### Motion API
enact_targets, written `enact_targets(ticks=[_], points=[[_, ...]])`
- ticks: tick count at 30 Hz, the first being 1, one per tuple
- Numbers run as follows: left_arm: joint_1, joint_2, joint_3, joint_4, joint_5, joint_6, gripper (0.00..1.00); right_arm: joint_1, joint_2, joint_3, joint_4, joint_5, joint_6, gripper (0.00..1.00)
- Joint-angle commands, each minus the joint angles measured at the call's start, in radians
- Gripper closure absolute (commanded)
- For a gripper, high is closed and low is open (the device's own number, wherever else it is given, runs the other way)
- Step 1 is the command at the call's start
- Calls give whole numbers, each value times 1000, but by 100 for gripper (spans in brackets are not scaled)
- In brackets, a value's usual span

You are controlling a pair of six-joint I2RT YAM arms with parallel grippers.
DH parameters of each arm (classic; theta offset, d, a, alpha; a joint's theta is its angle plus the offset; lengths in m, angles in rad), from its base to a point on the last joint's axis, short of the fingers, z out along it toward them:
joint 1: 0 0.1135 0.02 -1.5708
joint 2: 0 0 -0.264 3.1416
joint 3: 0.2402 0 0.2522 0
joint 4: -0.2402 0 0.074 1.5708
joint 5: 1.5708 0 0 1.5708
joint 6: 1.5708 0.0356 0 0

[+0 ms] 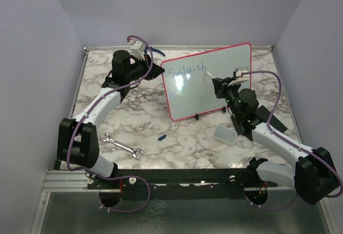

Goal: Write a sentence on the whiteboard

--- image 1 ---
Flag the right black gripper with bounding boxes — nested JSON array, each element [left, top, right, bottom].
[[214, 77, 243, 119]]

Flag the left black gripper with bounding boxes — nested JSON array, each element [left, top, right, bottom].
[[125, 53, 164, 82]]

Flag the red-framed whiteboard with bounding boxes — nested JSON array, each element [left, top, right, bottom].
[[161, 42, 252, 121]]

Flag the blue marker cap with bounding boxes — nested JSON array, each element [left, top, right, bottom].
[[158, 134, 167, 141]]

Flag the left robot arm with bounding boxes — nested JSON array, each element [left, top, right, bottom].
[[57, 50, 165, 188]]

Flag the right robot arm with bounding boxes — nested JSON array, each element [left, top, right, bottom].
[[212, 74, 342, 204]]

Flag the black whiteboard stand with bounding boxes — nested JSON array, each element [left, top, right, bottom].
[[193, 106, 227, 121]]

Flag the white whiteboard eraser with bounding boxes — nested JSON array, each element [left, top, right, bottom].
[[213, 125, 238, 145]]

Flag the silver combination wrench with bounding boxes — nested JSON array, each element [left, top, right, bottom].
[[100, 133, 145, 159]]

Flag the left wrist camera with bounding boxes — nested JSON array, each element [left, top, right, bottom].
[[128, 39, 146, 60]]

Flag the blue-handled pliers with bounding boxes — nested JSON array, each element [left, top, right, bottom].
[[144, 47, 166, 57]]

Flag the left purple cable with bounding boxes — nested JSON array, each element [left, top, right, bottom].
[[65, 35, 153, 214]]

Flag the aluminium table frame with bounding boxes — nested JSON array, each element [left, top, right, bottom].
[[29, 45, 335, 234]]

